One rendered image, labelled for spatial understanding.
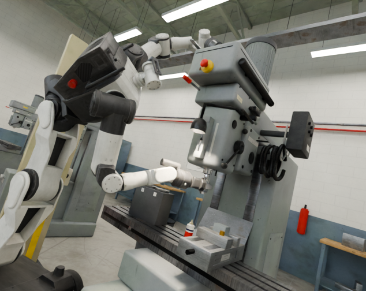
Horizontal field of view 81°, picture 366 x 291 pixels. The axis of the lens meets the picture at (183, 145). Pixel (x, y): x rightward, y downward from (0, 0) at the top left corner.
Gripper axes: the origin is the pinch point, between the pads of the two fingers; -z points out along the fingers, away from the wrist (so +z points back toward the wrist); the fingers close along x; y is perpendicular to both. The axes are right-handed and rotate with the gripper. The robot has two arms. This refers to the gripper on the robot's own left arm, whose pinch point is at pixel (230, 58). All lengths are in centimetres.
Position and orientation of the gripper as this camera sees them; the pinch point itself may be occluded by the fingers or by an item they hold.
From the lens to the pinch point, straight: 136.1
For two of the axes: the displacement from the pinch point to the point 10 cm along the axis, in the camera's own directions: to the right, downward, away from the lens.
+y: 6.7, -7.4, -1.0
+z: -6.2, -6.3, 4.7
